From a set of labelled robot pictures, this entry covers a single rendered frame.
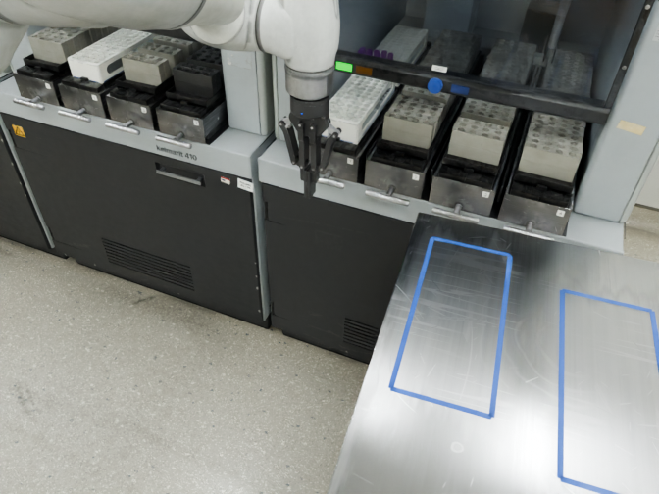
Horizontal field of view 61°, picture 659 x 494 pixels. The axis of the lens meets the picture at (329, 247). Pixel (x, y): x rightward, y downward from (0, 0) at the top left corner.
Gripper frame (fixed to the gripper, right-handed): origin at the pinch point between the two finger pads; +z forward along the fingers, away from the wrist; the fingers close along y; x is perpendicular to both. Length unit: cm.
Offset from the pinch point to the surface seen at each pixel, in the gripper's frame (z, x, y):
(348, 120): -5.7, -18.1, -1.8
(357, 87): -6.5, -32.8, 1.4
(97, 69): -6, -16, 66
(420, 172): -0.5, -12.2, -20.8
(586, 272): -2, 8, -56
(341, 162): 1.5, -11.8, -2.8
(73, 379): 80, 23, 70
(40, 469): 80, 50, 58
